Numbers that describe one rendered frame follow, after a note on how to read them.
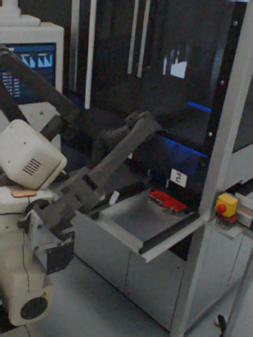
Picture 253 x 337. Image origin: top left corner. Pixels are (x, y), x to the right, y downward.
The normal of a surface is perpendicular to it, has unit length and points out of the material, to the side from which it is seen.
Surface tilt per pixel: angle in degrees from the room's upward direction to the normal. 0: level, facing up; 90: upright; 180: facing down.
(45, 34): 90
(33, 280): 90
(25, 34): 90
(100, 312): 0
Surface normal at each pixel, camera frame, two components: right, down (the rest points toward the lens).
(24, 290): 0.54, 0.44
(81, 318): 0.11, -0.88
